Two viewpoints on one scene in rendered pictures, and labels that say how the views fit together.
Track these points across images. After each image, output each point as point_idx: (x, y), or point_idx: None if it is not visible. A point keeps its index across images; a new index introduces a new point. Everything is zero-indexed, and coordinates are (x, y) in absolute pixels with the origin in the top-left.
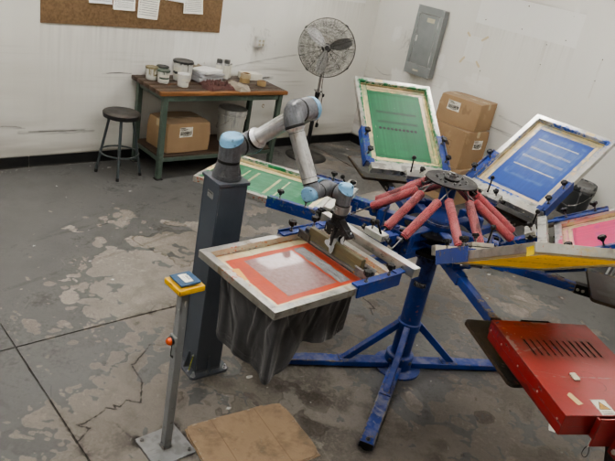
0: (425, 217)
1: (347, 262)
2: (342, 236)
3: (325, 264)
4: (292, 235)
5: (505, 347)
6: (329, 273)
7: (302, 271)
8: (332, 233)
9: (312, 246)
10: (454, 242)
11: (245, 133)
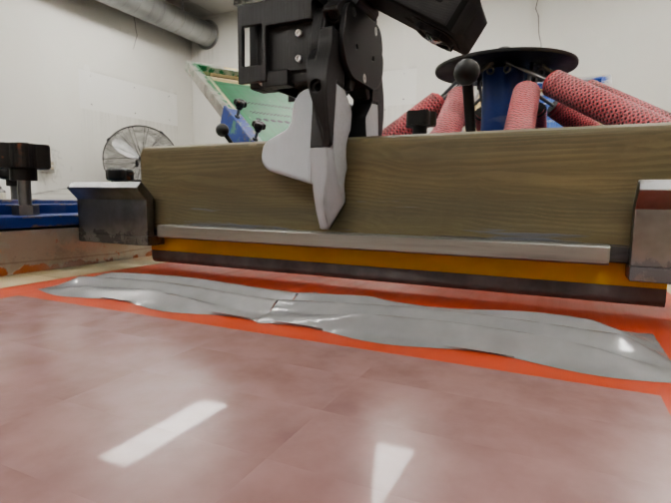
0: (531, 119)
1: (504, 228)
2: (371, 100)
3: (333, 301)
4: (35, 233)
5: None
6: (444, 334)
7: (110, 413)
8: (321, 40)
9: (182, 268)
10: None
11: None
